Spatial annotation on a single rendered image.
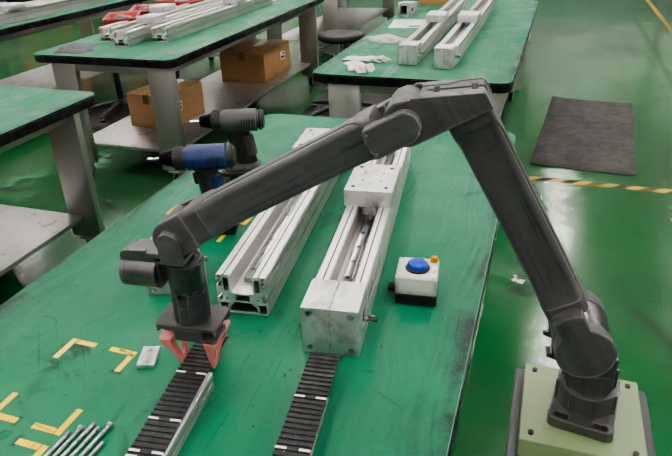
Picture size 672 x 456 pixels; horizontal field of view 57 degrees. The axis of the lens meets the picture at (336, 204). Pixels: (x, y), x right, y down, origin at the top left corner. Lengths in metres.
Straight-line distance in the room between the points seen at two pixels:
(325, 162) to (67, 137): 2.24
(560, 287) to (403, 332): 0.38
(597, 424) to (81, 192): 2.50
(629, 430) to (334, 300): 0.48
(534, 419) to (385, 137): 0.47
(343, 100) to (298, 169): 2.22
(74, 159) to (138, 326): 1.81
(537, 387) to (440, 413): 0.15
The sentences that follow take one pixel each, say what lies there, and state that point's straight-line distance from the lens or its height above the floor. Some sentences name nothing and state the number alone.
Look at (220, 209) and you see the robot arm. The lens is 0.87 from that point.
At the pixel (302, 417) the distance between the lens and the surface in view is 0.94.
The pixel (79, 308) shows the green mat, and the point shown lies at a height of 0.78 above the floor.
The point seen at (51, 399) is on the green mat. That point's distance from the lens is 1.13.
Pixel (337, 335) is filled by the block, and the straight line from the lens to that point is 1.07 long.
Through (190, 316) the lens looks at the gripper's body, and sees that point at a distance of 0.99.
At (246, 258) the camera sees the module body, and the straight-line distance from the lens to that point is 1.26.
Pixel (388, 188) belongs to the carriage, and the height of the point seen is 0.90.
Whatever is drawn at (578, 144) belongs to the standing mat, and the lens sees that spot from 4.37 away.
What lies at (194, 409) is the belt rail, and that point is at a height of 0.80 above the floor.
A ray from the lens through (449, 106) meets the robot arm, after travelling 0.73.
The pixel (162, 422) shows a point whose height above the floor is 0.81.
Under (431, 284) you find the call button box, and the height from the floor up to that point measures 0.83.
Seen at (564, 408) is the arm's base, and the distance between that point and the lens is 0.97.
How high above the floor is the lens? 1.48
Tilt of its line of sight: 26 degrees down
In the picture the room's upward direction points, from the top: 2 degrees counter-clockwise
